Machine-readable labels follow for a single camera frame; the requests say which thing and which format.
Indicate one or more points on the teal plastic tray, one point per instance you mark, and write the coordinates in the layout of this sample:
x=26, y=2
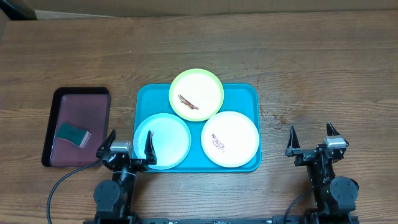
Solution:
x=239, y=97

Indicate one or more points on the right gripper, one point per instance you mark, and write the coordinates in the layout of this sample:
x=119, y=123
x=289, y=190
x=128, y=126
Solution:
x=305, y=155

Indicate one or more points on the black tray with red liquid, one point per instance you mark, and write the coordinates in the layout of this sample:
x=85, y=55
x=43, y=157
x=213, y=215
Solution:
x=83, y=107

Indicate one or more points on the light blue plate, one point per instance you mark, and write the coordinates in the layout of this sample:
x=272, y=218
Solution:
x=171, y=140

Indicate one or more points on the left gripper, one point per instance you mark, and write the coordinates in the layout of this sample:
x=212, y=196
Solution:
x=141, y=165

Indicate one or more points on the yellow-green plate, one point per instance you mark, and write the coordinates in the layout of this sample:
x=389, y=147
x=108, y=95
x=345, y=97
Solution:
x=196, y=94

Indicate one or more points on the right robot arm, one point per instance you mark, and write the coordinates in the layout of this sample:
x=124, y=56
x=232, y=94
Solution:
x=334, y=196

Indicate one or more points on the pink-white plate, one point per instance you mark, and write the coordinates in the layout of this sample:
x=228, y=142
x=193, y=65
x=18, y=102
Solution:
x=230, y=139

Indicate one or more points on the green and pink sponge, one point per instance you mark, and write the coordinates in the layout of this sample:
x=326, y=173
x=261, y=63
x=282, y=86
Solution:
x=77, y=136

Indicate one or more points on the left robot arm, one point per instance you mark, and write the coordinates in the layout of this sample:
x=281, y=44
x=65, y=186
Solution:
x=114, y=197

